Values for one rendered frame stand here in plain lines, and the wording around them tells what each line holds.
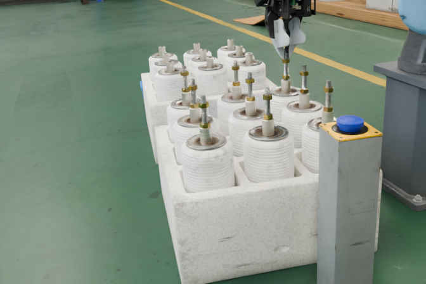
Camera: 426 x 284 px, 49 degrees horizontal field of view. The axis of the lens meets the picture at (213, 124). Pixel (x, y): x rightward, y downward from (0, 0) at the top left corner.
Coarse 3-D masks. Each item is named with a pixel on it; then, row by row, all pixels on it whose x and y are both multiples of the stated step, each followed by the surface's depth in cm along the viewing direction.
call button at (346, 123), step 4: (340, 116) 72; (344, 116) 72; (348, 116) 72; (352, 116) 72; (356, 116) 72; (340, 120) 71; (344, 120) 70; (348, 120) 70; (352, 120) 70; (356, 120) 70; (360, 120) 70; (340, 124) 70; (344, 124) 70; (348, 124) 69; (352, 124) 69; (356, 124) 69; (360, 124) 69; (340, 128) 71; (344, 128) 70; (348, 128) 70; (352, 128) 69; (356, 128) 69; (360, 128) 71
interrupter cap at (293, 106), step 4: (288, 104) 102; (292, 104) 102; (296, 104) 103; (312, 104) 102; (316, 104) 101; (320, 104) 101; (288, 108) 100; (292, 108) 100; (296, 108) 100; (300, 108) 100; (308, 108) 100; (312, 108) 99; (316, 108) 99; (320, 108) 99; (300, 112) 98; (304, 112) 98; (308, 112) 98
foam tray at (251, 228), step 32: (160, 128) 115; (160, 160) 106; (224, 192) 83; (256, 192) 83; (288, 192) 84; (192, 224) 83; (224, 224) 84; (256, 224) 85; (288, 224) 87; (192, 256) 85; (224, 256) 86; (256, 256) 88; (288, 256) 89
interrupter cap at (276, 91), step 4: (276, 88) 114; (280, 88) 114; (292, 88) 113; (296, 88) 113; (272, 92) 112; (276, 92) 112; (280, 92) 112; (292, 92) 112; (296, 92) 110; (280, 96) 109; (284, 96) 109; (288, 96) 108
